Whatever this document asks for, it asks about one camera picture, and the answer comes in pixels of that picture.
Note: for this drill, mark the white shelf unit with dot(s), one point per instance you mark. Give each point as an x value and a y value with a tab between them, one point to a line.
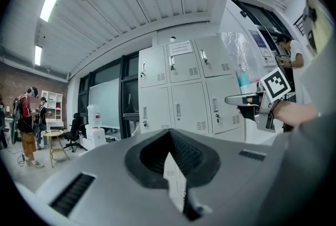
52	108

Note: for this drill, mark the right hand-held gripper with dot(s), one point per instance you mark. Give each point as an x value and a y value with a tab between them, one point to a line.
275	85

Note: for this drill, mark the white paper notice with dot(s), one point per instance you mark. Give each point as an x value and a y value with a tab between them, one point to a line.
180	47

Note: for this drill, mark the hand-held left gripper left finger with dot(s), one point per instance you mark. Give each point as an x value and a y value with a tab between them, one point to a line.
136	164

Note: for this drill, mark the white wall notice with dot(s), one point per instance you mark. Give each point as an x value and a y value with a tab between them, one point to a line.
267	56

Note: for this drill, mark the person's right forearm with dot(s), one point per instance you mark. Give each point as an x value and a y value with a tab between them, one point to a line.
294	114

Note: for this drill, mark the grey metal locker cabinet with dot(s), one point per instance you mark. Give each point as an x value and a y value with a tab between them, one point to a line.
183	67
155	104

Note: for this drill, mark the white water dispenser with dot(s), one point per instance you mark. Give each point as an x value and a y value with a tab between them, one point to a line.
95	137

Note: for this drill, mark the silver foil wrapped duct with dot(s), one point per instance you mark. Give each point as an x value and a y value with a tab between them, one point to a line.
241	51

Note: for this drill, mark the teal bottle with pink cap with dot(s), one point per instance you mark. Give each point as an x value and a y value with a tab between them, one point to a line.
242	77

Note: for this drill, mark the white cabinet door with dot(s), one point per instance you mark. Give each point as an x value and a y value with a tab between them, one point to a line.
223	88

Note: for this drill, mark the black office chair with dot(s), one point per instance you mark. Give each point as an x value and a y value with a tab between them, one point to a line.
73	131

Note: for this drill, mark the round light wooden table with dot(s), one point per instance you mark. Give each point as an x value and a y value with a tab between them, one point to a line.
53	134

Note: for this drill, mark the frosted glass board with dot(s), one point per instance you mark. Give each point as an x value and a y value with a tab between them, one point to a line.
105	104

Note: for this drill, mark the black framed window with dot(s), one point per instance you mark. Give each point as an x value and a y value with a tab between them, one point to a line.
128	93

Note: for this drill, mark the water cooler bottle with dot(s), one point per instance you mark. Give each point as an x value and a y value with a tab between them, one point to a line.
93	113

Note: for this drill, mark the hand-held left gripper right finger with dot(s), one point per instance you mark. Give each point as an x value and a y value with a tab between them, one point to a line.
207	164

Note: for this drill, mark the blue wall poster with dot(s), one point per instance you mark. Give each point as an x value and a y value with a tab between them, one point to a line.
258	39

